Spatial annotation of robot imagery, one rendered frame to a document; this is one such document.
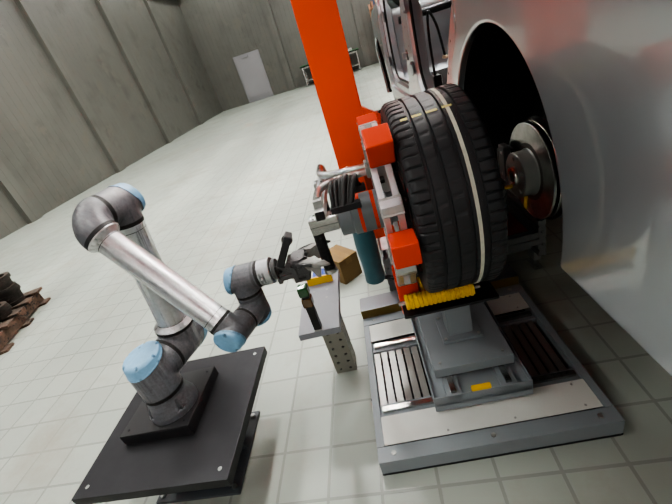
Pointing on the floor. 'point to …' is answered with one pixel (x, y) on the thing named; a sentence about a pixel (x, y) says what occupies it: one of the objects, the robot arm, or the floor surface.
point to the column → (341, 350)
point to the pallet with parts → (15, 309)
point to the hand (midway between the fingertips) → (330, 249)
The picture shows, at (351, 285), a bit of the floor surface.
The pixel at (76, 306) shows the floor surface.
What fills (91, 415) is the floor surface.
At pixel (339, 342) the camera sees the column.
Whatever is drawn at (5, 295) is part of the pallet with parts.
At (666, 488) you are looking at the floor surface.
